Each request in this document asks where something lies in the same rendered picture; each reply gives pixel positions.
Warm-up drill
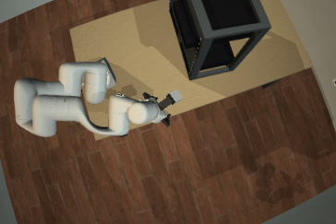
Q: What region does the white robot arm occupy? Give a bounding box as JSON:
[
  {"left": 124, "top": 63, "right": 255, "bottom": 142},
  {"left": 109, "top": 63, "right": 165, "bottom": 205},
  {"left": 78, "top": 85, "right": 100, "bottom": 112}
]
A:
[{"left": 14, "top": 62, "right": 183, "bottom": 137}]

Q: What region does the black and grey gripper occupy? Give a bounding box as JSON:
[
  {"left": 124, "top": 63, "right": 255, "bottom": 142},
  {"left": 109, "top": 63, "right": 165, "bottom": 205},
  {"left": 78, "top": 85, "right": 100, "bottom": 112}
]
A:
[{"left": 143, "top": 92, "right": 170, "bottom": 126}]

